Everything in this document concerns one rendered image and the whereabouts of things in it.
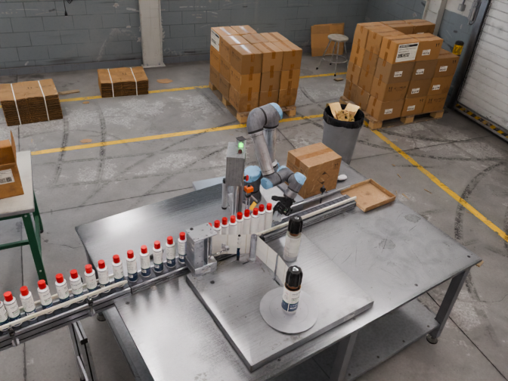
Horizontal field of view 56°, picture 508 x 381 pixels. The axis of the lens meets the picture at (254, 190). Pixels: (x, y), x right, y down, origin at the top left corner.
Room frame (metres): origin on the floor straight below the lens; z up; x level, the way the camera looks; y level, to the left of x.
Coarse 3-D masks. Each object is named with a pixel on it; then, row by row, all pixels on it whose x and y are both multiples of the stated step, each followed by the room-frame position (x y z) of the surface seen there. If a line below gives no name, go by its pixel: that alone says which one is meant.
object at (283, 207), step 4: (284, 196) 2.37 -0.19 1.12; (280, 200) 2.39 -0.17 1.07; (284, 200) 2.37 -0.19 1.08; (288, 200) 2.35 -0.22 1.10; (292, 200) 2.34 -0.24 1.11; (276, 204) 2.37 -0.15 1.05; (280, 204) 2.35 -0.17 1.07; (284, 204) 2.36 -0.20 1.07; (288, 204) 2.34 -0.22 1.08; (280, 208) 2.34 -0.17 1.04; (284, 208) 2.32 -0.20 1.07; (288, 208) 2.33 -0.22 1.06; (280, 212) 2.31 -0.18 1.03; (284, 212) 2.33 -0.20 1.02; (288, 212) 2.33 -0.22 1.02
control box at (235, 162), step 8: (232, 144) 2.32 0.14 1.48; (232, 152) 2.24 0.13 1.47; (232, 160) 2.19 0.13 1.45; (240, 160) 2.19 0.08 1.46; (232, 168) 2.19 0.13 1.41; (240, 168) 2.19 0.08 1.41; (232, 176) 2.19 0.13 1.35; (240, 176) 2.19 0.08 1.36; (232, 184) 2.19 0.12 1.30; (240, 184) 2.19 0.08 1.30
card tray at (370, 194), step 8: (352, 184) 2.93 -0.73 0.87; (360, 184) 2.98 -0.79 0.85; (368, 184) 3.01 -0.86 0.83; (376, 184) 2.98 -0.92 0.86; (344, 192) 2.88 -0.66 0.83; (352, 192) 2.89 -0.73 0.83; (360, 192) 2.90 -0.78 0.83; (368, 192) 2.90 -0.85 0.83; (376, 192) 2.91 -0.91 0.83; (384, 192) 2.91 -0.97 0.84; (360, 200) 2.79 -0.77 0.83; (368, 200) 2.80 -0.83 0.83; (376, 200) 2.81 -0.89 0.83; (384, 200) 2.76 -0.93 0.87; (392, 200) 2.82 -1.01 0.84; (360, 208) 2.70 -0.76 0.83; (368, 208) 2.67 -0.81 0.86
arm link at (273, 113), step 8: (272, 104) 2.64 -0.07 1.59; (264, 112) 2.56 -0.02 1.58; (272, 112) 2.59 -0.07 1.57; (280, 112) 2.62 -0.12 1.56; (272, 120) 2.58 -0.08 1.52; (264, 128) 2.59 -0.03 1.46; (272, 128) 2.59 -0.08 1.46; (264, 136) 2.61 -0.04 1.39; (272, 136) 2.60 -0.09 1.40; (272, 144) 2.61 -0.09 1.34; (272, 152) 2.61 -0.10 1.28; (272, 160) 2.61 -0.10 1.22
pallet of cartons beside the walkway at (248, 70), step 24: (216, 48) 6.25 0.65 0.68; (240, 48) 5.70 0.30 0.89; (264, 48) 5.77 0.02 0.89; (288, 48) 5.85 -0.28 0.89; (216, 72) 6.20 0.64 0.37; (240, 72) 5.49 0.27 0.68; (264, 72) 5.62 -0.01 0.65; (288, 72) 5.76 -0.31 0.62; (216, 96) 6.23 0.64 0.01; (240, 96) 5.48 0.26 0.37; (264, 96) 5.62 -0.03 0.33; (288, 96) 5.78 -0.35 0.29; (240, 120) 5.44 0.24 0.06
